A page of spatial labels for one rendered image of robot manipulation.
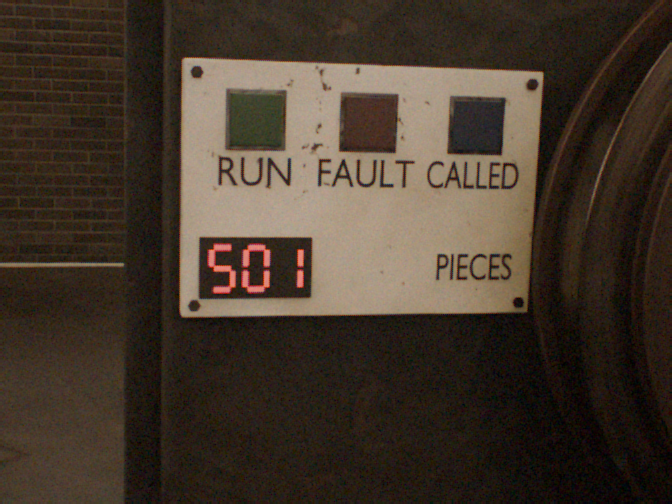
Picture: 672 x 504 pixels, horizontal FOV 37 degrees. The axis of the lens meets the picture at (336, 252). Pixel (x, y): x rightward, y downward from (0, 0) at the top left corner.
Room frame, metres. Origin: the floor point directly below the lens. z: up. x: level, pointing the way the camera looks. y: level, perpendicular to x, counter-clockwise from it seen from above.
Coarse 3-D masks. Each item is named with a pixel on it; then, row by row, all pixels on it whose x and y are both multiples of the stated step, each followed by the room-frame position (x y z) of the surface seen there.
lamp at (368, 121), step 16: (352, 96) 0.71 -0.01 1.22; (352, 112) 0.71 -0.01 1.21; (368, 112) 0.71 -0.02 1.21; (384, 112) 0.71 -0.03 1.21; (352, 128) 0.71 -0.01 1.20; (368, 128) 0.71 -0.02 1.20; (384, 128) 0.71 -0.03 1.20; (352, 144) 0.71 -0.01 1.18; (368, 144) 0.71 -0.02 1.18; (384, 144) 0.71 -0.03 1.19
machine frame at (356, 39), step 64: (128, 0) 0.78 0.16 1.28; (192, 0) 0.71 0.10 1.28; (256, 0) 0.72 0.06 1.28; (320, 0) 0.73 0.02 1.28; (384, 0) 0.74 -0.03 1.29; (448, 0) 0.75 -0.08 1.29; (512, 0) 0.76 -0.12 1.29; (576, 0) 0.77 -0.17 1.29; (640, 0) 0.78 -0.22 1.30; (128, 64) 0.78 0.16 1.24; (384, 64) 0.74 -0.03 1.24; (448, 64) 0.75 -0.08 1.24; (512, 64) 0.76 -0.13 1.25; (576, 64) 0.77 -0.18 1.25; (128, 128) 0.78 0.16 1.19; (128, 192) 0.78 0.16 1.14; (128, 256) 0.78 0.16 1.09; (128, 320) 0.78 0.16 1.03; (192, 320) 0.71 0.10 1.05; (256, 320) 0.72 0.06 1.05; (320, 320) 0.73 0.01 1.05; (384, 320) 0.74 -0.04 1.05; (448, 320) 0.75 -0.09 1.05; (512, 320) 0.76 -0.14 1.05; (128, 384) 0.78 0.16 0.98; (192, 384) 0.71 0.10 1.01; (256, 384) 0.72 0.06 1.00; (320, 384) 0.73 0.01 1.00; (384, 384) 0.74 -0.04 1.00; (448, 384) 0.75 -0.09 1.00; (512, 384) 0.76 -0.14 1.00; (128, 448) 0.78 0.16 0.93; (192, 448) 0.71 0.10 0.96; (256, 448) 0.72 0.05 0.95; (320, 448) 0.73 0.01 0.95; (384, 448) 0.74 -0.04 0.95; (448, 448) 0.75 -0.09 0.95; (512, 448) 0.76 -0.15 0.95; (576, 448) 0.77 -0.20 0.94
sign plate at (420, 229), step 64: (192, 64) 0.69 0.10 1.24; (256, 64) 0.70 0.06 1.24; (320, 64) 0.71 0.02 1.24; (192, 128) 0.69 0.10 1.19; (320, 128) 0.71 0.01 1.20; (448, 128) 0.73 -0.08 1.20; (512, 128) 0.74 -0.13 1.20; (192, 192) 0.69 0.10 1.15; (256, 192) 0.70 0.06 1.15; (320, 192) 0.71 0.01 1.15; (384, 192) 0.72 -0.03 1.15; (448, 192) 0.73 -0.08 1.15; (512, 192) 0.74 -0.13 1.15; (192, 256) 0.69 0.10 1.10; (256, 256) 0.70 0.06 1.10; (320, 256) 0.71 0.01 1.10; (384, 256) 0.72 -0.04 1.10; (448, 256) 0.73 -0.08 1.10; (512, 256) 0.74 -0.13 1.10
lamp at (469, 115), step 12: (456, 108) 0.72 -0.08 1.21; (468, 108) 0.73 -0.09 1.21; (480, 108) 0.73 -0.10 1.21; (492, 108) 0.73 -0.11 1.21; (456, 120) 0.72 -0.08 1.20; (468, 120) 0.73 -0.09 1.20; (480, 120) 0.73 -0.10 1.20; (492, 120) 0.73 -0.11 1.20; (456, 132) 0.72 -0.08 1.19; (468, 132) 0.73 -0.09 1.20; (480, 132) 0.73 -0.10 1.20; (492, 132) 0.73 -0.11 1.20; (456, 144) 0.72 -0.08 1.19; (468, 144) 0.73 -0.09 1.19; (480, 144) 0.73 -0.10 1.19; (492, 144) 0.73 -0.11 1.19
